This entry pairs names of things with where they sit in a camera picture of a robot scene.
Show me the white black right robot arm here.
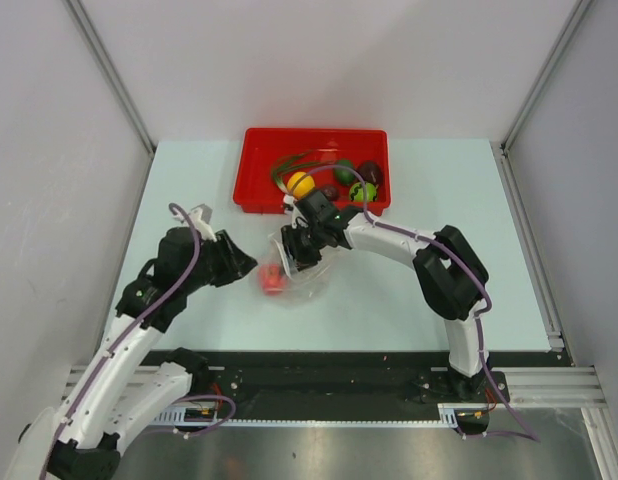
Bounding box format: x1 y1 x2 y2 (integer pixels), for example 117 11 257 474
281 189 492 401

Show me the yellow fake lemon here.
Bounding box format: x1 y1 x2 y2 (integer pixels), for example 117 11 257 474
286 171 316 199

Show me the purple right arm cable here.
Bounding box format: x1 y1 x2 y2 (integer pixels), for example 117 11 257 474
282 164 540 442

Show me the red plastic tray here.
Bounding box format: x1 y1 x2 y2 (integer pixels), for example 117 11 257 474
233 127 391 215

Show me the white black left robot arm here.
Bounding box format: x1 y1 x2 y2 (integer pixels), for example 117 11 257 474
7 225 257 479

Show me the dark red fake fruit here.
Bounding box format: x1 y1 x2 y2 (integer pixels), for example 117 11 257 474
357 160 384 187

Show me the aluminium frame post left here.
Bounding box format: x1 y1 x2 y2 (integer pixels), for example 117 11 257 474
62 0 157 159

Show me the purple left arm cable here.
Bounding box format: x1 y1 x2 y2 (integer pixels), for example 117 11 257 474
38 202 238 480

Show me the dark green fake lime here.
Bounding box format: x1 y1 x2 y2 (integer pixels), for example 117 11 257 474
333 159 357 186

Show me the green fake ball fruit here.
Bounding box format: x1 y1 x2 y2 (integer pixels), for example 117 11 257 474
348 182 378 203

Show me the aluminium rail right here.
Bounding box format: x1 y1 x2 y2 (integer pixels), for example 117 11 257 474
498 144 618 480

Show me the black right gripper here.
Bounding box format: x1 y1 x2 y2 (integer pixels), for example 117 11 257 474
281 222 328 276

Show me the clear zip top bag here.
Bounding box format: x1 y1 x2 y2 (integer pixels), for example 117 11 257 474
256 234 336 305

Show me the aluminium frame post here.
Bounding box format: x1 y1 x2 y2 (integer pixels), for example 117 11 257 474
501 0 598 151
62 0 157 159

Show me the green fake chive sprig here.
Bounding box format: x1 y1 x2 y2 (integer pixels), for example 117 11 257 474
269 150 332 191

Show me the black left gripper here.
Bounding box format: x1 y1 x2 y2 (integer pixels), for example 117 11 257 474
183 229 257 292

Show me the aluminium frame post right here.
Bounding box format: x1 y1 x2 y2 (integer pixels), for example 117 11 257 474
501 0 598 151

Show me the white slotted cable duct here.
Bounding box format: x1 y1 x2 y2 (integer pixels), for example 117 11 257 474
148 405 463 429

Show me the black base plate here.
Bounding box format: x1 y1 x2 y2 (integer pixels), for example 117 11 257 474
152 349 513 436

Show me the dark brown fake food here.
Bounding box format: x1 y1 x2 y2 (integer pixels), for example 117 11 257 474
320 184 340 202

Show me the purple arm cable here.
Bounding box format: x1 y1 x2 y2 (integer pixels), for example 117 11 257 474
282 164 540 442
38 202 238 480

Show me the red fake tomato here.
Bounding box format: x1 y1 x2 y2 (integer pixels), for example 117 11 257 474
258 263 287 295

